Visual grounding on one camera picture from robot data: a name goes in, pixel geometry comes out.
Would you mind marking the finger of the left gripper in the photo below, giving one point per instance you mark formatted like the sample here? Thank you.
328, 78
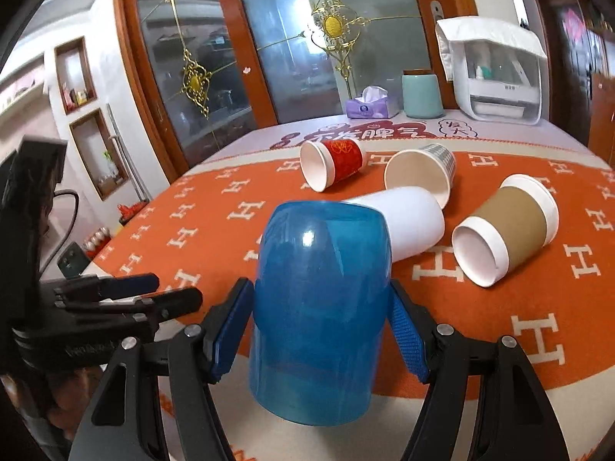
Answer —
92, 309
103, 286

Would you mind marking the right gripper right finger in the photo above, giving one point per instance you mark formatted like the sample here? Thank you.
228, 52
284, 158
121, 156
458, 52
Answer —
514, 417

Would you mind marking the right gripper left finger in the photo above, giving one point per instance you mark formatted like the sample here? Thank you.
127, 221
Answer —
123, 420

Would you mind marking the blue translucent plastic cup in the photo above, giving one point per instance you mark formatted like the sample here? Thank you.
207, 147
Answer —
320, 304

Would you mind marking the brown sleeve paper cup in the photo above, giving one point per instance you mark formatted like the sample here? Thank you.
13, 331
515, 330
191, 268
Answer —
513, 225

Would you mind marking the white paper cup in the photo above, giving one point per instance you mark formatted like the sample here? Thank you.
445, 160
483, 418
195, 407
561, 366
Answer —
414, 218

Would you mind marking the red paper cup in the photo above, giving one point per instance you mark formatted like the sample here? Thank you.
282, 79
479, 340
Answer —
326, 163

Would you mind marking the striped paper cup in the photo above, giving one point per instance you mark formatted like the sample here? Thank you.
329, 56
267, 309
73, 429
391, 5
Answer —
431, 167

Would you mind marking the person hand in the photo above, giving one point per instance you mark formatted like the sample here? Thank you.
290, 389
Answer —
71, 394

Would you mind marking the wooden glass sliding door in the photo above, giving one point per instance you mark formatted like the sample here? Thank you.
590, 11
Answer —
204, 73

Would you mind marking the wooden cabinet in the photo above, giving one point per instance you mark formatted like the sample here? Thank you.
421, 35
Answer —
602, 126

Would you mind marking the teal ceramic canister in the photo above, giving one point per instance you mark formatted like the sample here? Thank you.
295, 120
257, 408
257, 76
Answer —
421, 94

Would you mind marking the purple tissue box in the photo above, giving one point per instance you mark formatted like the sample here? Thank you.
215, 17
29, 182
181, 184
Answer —
375, 103

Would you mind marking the white countertop appliance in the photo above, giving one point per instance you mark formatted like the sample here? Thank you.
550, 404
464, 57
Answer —
494, 67

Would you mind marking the dark entrance door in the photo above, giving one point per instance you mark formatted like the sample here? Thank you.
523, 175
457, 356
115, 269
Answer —
570, 66

